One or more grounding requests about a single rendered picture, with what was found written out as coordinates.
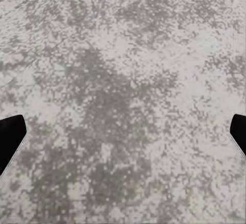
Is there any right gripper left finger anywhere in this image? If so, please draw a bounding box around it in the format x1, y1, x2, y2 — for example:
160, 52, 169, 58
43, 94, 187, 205
0, 114, 27, 176

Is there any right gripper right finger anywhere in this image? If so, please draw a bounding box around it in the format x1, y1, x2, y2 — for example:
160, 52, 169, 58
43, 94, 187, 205
230, 114, 246, 156

